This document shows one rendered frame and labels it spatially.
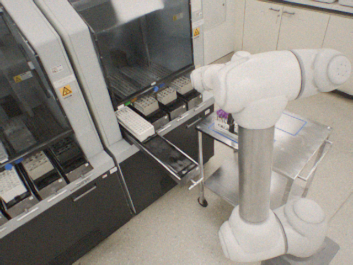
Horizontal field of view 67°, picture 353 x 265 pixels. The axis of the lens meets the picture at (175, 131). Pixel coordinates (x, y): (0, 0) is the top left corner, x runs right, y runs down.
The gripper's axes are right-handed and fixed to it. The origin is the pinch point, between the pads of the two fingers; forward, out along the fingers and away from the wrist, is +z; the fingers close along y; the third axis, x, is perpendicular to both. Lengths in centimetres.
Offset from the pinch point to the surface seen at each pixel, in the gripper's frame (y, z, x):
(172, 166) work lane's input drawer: -39.9, 7.1, 11.2
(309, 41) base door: 196, 37, 40
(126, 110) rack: -29, 1, 63
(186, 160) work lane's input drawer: -32.3, 7.1, 8.6
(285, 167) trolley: -6.8, 5.3, -32.4
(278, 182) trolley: 25, 59, -20
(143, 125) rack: -32, 2, 43
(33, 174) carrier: -92, 2, 59
